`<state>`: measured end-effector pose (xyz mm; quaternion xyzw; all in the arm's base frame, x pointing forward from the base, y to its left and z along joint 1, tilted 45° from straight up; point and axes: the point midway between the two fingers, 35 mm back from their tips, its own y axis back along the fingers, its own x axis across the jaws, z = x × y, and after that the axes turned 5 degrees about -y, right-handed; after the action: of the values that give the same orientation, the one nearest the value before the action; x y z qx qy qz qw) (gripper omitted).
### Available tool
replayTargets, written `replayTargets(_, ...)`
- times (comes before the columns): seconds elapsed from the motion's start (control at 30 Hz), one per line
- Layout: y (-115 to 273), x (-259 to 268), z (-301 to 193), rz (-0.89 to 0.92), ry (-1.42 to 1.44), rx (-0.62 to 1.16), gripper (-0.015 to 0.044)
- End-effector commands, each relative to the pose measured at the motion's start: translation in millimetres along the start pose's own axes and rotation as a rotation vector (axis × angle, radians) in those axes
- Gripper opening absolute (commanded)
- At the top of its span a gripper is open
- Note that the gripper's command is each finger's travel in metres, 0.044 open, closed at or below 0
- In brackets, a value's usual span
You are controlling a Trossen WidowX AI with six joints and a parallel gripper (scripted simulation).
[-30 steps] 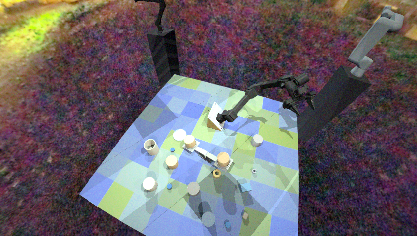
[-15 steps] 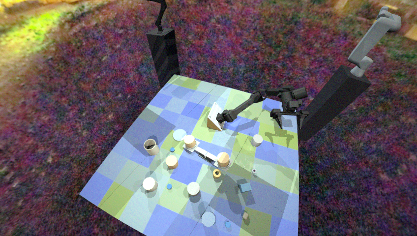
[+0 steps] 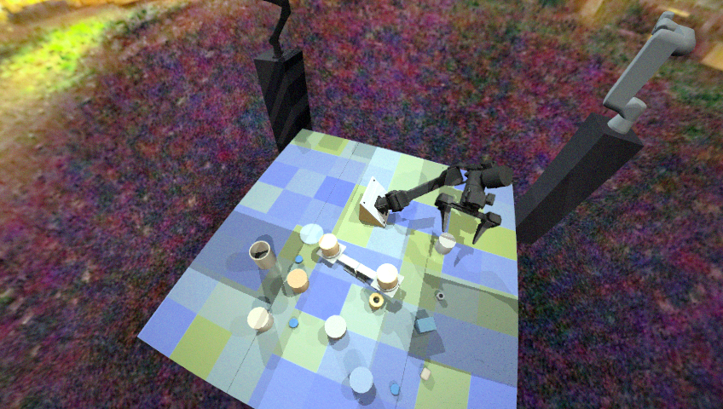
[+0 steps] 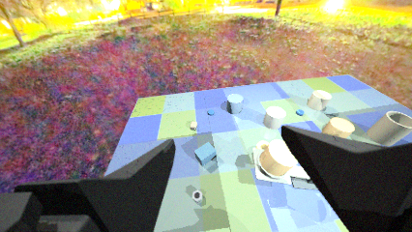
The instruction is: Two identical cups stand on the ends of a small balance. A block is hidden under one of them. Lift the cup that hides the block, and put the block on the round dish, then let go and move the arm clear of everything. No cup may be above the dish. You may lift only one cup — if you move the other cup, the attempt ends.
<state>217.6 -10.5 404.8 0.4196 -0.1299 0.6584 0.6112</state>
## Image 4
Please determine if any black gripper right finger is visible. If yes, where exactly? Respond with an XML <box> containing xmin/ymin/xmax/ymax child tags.
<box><xmin>281</xmin><ymin>125</ymin><xmax>412</xmax><ymax>232</ymax></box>

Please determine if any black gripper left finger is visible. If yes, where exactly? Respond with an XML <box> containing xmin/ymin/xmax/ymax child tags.
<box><xmin>14</xmin><ymin>138</ymin><xmax>176</xmax><ymax>232</ymax></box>

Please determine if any light blue block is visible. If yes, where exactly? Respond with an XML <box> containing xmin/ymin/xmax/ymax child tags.
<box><xmin>194</xmin><ymin>142</ymin><xmax>217</xmax><ymax>166</ymax></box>

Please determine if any beige rounded pebble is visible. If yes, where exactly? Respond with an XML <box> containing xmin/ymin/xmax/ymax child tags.
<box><xmin>190</xmin><ymin>122</ymin><xmax>197</xmax><ymax>130</ymax></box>

